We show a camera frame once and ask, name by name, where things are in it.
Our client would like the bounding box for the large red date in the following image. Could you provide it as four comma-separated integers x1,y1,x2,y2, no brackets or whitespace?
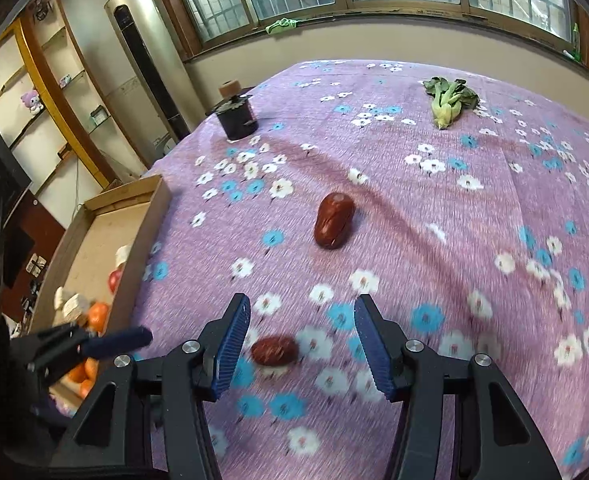
315,191,356,250

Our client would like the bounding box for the green cloth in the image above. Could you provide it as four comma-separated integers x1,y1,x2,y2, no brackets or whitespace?
265,18,299,35

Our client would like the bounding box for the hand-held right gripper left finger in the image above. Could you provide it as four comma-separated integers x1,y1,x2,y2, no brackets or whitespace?
49,292,252,480

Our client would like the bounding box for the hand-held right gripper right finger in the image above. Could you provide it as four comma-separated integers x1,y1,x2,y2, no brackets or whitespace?
353,294,563,480

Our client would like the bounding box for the black jar with cork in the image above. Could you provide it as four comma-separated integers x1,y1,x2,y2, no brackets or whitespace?
217,80,259,141

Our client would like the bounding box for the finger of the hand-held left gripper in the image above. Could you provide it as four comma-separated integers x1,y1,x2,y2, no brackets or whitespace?
24,322,154,386

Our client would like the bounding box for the wooden wall shelf unit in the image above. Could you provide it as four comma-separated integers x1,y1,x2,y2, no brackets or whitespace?
0,0,148,196

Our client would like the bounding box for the purple floral tablecloth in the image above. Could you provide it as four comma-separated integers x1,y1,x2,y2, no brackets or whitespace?
134,59,589,480

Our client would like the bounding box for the orange tangerine with stem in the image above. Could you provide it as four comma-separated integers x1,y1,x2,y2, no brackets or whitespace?
87,302,111,333

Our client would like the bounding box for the small red date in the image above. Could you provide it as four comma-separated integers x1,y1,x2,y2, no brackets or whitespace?
251,335,299,367

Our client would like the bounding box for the green leafy vegetable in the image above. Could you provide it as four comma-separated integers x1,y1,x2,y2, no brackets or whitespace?
422,77,480,131

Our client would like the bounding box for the tower air conditioner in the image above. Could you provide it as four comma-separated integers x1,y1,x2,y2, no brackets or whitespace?
104,0,192,158

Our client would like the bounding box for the purple plush toy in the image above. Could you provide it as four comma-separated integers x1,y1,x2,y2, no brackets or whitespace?
20,89,44,115

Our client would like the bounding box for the shallow cardboard box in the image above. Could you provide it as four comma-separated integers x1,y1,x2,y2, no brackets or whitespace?
24,174,172,406

